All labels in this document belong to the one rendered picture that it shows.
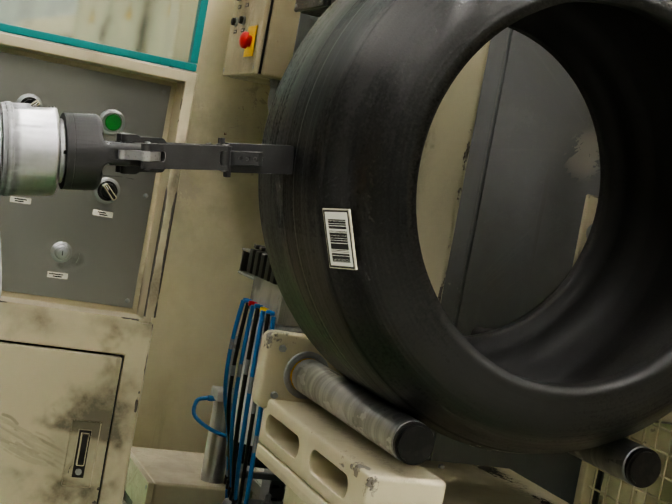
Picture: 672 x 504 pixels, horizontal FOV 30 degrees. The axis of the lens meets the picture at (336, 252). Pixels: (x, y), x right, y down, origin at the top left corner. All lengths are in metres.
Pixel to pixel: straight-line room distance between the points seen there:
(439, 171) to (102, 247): 0.53
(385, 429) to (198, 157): 0.34
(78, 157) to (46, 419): 0.71
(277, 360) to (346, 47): 0.48
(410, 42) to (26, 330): 0.83
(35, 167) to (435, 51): 0.40
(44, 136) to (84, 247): 0.68
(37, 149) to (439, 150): 0.63
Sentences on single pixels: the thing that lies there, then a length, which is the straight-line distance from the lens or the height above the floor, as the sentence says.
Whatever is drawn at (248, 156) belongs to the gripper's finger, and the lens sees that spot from 1.28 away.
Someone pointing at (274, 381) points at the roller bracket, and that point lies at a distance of 1.59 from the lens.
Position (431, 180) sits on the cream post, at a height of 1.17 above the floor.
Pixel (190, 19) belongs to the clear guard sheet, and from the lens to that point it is 1.88.
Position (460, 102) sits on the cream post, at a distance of 1.67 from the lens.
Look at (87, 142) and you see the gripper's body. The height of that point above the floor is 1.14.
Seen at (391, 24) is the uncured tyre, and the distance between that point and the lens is 1.25.
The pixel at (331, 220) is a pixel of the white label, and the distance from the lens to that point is 1.23.
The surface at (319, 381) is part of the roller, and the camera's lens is 1.50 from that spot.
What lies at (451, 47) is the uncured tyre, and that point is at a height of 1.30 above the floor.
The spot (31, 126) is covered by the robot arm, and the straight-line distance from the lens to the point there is 1.21.
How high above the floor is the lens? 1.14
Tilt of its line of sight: 3 degrees down
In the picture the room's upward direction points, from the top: 10 degrees clockwise
